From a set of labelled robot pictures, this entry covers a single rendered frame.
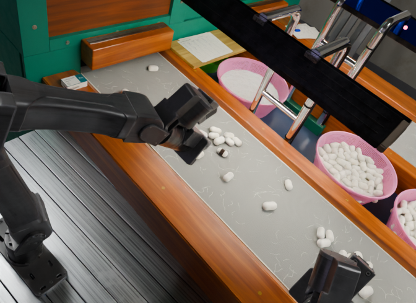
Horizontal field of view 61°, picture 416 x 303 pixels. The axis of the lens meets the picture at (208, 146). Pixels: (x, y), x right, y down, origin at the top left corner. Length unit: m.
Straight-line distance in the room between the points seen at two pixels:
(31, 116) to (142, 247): 0.46
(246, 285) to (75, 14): 0.80
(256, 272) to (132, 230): 0.31
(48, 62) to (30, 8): 0.17
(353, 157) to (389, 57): 2.32
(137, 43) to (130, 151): 0.37
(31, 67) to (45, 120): 0.55
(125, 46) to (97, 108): 0.58
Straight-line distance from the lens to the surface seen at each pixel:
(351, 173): 1.18
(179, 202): 0.83
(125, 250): 0.86
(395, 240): 1.06
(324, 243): 0.93
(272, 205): 0.92
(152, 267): 0.85
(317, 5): 3.60
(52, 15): 1.03
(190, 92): 0.62
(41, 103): 0.51
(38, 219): 0.70
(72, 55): 1.10
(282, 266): 0.87
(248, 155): 1.03
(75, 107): 0.53
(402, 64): 3.48
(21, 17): 0.98
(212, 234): 0.81
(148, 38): 1.15
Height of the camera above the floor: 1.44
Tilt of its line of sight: 45 degrees down
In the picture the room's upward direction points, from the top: 21 degrees clockwise
